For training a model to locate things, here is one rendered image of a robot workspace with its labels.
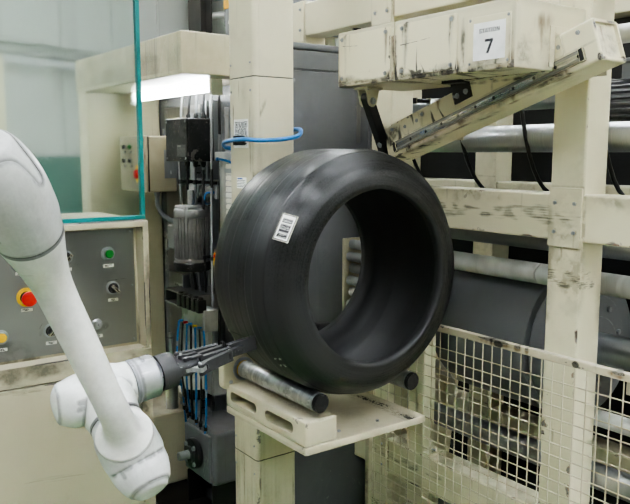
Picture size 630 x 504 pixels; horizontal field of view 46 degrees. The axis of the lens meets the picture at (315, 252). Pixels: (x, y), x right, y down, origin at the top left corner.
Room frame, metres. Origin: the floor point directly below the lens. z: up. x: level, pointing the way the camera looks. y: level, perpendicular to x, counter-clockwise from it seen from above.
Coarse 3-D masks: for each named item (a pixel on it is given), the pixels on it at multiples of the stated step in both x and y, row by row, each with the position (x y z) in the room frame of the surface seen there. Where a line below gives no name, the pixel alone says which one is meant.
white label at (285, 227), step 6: (282, 216) 1.56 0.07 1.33; (288, 216) 1.56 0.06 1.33; (294, 216) 1.55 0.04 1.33; (282, 222) 1.56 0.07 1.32; (288, 222) 1.55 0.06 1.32; (294, 222) 1.54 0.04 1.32; (276, 228) 1.56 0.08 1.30; (282, 228) 1.55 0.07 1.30; (288, 228) 1.54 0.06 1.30; (276, 234) 1.55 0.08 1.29; (282, 234) 1.54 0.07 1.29; (288, 234) 1.54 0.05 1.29; (282, 240) 1.54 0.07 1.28; (288, 240) 1.53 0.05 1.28
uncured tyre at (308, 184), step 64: (256, 192) 1.69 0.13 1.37; (320, 192) 1.59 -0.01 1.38; (384, 192) 1.97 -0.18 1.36; (256, 256) 1.57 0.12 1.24; (384, 256) 2.04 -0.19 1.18; (448, 256) 1.81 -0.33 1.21; (256, 320) 1.58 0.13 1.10; (384, 320) 1.98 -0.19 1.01; (320, 384) 1.62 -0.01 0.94; (384, 384) 1.74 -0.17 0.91
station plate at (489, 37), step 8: (480, 24) 1.68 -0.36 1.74; (488, 24) 1.66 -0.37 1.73; (496, 24) 1.64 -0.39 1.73; (504, 24) 1.62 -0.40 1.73; (480, 32) 1.68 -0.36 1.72; (488, 32) 1.66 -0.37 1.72; (496, 32) 1.64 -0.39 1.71; (504, 32) 1.62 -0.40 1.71; (480, 40) 1.68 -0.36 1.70; (488, 40) 1.66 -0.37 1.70; (496, 40) 1.64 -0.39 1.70; (504, 40) 1.62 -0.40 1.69; (480, 48) 1.68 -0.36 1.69; (488, 48) 1.66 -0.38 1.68; (496, 48) 1.64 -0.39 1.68; (504, 48) 1.62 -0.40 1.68; (480, 56) 1.67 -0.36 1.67; (488, 56) 1.66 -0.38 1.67; (496, 56) 1.64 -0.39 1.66; (504, 56) 1.62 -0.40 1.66
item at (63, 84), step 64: (0, 0) 1.94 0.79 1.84; (64, 0) 2.03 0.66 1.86; (128, 0) 2.13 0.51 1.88; (0, 64) 1.93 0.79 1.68; (64, 64) 2.03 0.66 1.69; (128, 64) 2.13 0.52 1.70; (0, 128) 1.93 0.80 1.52; (64, 128) 2.02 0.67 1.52; (128, 128) 2.13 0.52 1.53; (64, 192) 2.02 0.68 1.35; (128, 192) 2.12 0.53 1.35
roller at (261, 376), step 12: (240, 372) 1.87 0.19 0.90; (252, 372) 1.82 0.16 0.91; (264, 372) 1.79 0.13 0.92; (264, 384) 1.77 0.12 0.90; (276, 384) 1.73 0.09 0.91; (288, 384) 1.70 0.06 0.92; (300, 384) 1.69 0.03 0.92; (288, 396) 1.69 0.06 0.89; (300, 396) 1.65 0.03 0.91; (312, 396) 1.62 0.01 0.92; (324, 396) 1.62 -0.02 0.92; (312, 408) 1.61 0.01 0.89; (324, 408) 1.62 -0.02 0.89
